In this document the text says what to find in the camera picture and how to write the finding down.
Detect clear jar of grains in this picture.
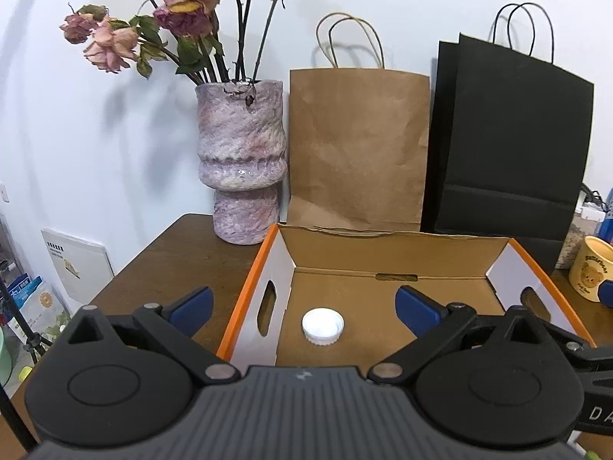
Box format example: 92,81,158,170
554,204,605,270

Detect white flat board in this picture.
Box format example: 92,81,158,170
41,227,115,318

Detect white ribbed bottle cap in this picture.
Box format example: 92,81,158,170
302,307,345,346

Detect pale green basin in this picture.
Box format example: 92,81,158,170
0,327,13,387

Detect red and orange cardboard box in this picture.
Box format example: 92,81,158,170
216,223,597,380

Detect black paper bag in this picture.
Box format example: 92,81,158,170
420,2,595,272

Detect black tripod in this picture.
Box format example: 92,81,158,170
0,275,54,456

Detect blue and white packet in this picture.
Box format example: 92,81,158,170
6,274,44,305

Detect blue snack packet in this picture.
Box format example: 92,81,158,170
600,189,613,246

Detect yellow bear mug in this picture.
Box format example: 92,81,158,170
568,236,613,304

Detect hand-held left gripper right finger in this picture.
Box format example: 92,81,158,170
367,285,557,386

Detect brown paper bag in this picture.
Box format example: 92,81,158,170
287,12,431,234

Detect white packet with orange circle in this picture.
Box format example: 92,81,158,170
14,279,74,348

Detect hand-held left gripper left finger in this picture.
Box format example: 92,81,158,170
57,286,241,386

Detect dried rose bouquet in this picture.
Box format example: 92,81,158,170
59,0,310,85

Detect mottled purple ceramic vase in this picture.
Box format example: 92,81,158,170
196,79,288,246

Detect black cables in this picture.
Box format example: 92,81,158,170
581,184,607,212

